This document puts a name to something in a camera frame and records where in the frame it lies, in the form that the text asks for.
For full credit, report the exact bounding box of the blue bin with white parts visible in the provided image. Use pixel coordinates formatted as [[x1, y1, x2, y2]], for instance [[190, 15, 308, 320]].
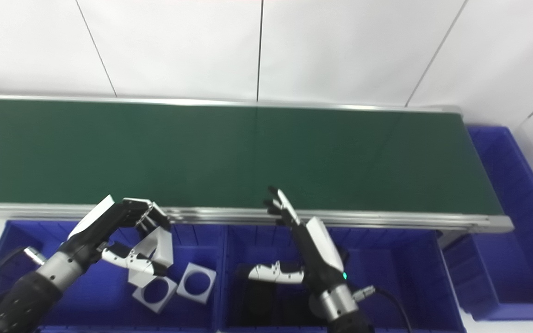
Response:
[[0, 220, 228, 333]]

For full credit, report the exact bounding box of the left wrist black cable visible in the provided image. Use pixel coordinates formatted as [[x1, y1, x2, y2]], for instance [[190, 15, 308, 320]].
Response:
[[0, 247, 48, 320]]

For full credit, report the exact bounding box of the green conveyor belt aluminium frame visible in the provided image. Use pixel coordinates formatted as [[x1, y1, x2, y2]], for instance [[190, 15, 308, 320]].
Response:
[[0, 94, 514, 233]]

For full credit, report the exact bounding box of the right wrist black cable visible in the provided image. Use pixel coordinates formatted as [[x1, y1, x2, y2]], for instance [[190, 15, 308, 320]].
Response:
[[352, 286, 413, 333]]

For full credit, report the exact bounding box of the white square part round hole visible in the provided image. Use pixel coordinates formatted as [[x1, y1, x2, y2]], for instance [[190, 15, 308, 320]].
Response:
[[128, 226, 175, 288], [132, 275, 179, 314], [176, 262, 217, 305]]

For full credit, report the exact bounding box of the empty blue plastic bin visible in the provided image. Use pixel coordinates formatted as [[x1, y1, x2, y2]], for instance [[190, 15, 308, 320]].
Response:
[[442, 126, 533, 321]]

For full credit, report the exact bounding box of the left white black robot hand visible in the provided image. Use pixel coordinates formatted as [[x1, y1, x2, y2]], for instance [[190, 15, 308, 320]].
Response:
[[61, 194, 173, 278]]

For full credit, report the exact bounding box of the blue bin with black parts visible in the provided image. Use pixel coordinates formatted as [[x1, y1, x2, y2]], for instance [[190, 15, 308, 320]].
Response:
[[218, 224, 467, 333]]

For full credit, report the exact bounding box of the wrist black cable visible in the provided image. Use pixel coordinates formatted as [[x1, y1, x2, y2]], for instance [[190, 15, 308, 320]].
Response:
[[352, 286, 413, 333], [0, 247, 48, 320]]

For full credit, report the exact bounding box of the aluminium conveyor leg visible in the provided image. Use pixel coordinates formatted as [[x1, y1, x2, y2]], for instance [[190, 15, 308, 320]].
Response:
[[438, 230, 471, 251]]

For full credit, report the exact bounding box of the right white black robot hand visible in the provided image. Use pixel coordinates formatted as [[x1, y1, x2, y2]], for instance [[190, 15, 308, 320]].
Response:
[[248, 186, 348, 296]]

